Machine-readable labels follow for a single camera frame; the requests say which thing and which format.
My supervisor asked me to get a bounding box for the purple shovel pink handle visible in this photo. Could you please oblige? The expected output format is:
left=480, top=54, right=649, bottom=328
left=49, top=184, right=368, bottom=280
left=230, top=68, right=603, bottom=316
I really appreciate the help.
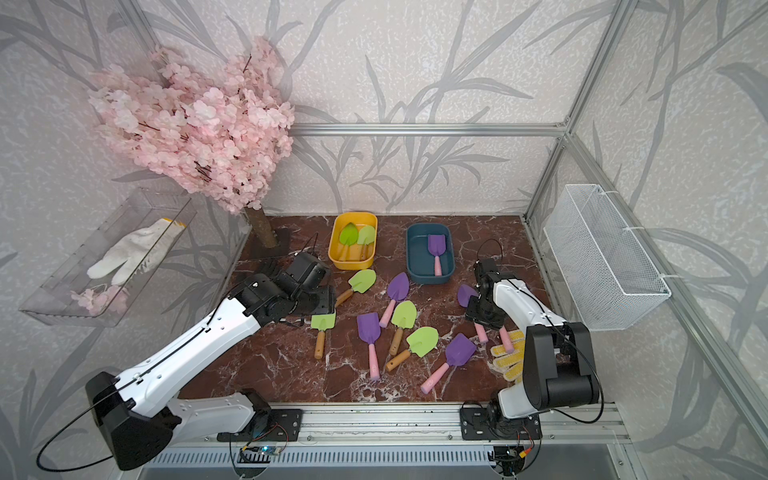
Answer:
left=357, top=313, right=381, bottom=380
left=379, top=272, right=410, bottom=328
left=457, top=284, right=488, bottom=344
left=499, top=326, right=514, bottom=353
left=420, top=334, right=477, bottom=394
left=427, top=234, right=446, bottom=277

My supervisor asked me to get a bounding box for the green shovel wooden handle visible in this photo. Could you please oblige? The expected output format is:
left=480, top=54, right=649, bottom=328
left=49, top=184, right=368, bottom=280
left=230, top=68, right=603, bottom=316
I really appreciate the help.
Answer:
left=311, top=313, right=336, bottom=360
left=389, top=301, right=418, bottom=356
left=335, top=269, right=377, bottom=307
left=357, top=225, right=376, bottom=261
left=385, top=327, right=439, bottom=372

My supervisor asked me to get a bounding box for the yellow plastic storage box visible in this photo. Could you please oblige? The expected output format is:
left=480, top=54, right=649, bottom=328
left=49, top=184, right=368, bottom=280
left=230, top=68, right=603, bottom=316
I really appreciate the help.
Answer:
left=328, top=211, right=378, bottom=271

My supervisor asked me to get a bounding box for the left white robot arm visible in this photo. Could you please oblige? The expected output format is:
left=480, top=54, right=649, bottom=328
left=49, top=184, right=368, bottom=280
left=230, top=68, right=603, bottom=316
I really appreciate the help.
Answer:
left=86, top=252, right=336, bottom=471

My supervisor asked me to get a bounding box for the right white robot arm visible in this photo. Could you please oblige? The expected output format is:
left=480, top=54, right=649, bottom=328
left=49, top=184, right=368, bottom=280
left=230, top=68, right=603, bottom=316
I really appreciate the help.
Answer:
left=465, top=258, right=604, bottom=420

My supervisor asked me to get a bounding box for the dark teal storage box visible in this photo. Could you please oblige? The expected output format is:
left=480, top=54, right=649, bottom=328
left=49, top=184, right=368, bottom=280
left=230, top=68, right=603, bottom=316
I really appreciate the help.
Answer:
left=406, top=223, right=456, bottom=285

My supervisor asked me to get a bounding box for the black and yellow glove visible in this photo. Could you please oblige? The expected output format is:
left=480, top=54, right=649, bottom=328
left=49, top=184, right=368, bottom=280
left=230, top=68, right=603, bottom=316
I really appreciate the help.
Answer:
left=254, top=258, right=281, bottom=279

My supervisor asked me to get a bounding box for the yellow dotted work glove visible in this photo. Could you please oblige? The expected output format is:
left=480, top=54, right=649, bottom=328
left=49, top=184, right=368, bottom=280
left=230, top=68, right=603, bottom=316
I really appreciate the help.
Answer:
left=491, top=330, right=525, bottom=383

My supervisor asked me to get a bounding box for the white cotton glove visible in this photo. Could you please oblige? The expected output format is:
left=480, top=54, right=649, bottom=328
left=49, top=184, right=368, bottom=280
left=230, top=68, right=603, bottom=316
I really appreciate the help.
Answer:
left=87, top=218, right=186, bottom=286

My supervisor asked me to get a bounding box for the pink cherry blossom tree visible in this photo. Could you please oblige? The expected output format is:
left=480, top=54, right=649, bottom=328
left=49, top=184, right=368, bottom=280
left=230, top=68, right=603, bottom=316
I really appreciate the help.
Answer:
left=89, top=38, right=295, bottom=248

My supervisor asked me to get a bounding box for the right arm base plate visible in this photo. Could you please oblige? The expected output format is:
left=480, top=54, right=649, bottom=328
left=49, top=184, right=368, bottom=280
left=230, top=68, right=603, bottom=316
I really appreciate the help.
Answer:
left=459, top=401, right=542, bottom=441

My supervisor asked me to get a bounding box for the white wire mesh basket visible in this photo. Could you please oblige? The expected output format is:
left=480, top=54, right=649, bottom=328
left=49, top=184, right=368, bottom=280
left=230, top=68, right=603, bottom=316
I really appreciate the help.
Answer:
left=544, top=184, right=671, bottom=331

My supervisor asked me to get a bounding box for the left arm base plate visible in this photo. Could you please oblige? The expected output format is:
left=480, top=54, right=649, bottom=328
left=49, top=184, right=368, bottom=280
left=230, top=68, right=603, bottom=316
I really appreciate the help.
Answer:
left=216, top=408, right=304, bottom=443

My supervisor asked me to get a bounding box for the aluminium front rail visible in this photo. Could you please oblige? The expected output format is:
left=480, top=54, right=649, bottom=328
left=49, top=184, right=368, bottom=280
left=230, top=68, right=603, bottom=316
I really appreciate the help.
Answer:
left=167, top=403, right=631, bottom=448

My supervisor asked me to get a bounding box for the clear acrylic wall shelf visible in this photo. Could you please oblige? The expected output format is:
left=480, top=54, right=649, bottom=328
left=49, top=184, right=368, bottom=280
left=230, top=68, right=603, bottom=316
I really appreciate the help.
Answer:
left=20, top=188, right=196, bottom=328

